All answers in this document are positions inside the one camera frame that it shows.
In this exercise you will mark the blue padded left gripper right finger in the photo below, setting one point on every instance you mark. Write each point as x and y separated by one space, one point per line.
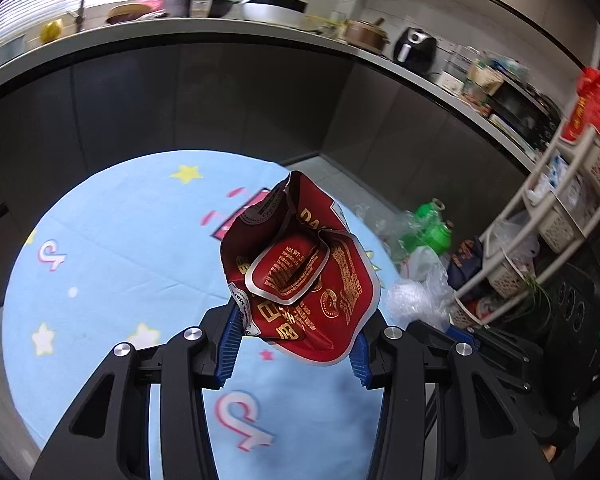
360 360

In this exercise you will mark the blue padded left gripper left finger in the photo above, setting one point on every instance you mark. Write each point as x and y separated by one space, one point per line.
231 331

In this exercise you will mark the red snack bag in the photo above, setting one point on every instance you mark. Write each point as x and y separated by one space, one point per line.
300 277

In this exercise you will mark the clear plastic bag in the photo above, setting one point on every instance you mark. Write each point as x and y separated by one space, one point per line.
408 301

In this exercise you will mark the white plastic shopping bag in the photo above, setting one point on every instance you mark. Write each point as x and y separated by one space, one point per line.
423 265

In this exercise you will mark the light blue cartoon pig tablecloth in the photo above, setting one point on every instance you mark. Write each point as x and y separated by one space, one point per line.
133 254

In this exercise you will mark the clear bag of green beans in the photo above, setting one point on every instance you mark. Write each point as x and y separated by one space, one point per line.
391 229

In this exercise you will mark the green plastic bottle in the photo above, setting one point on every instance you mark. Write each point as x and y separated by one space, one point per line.
438 236
428 215

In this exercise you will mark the dark blue printed bag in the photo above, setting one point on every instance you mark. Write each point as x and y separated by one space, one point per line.
465 263

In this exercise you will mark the beige tiered storage rack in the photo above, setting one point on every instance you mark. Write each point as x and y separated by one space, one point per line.
550 219

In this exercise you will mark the black microwave oven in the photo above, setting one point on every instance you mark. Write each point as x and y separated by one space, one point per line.
528 116

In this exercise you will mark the black air fryer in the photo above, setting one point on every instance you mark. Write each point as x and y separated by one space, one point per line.
415 50

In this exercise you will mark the red rice sack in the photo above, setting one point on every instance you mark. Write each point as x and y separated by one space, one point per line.
587 108

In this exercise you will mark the brown cooking pot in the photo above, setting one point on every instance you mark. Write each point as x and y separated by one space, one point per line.
368 36

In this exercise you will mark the white rice cooker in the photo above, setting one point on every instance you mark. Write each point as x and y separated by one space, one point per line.
289 13

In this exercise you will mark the yellow lemon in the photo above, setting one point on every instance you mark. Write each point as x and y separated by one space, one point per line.
51 31

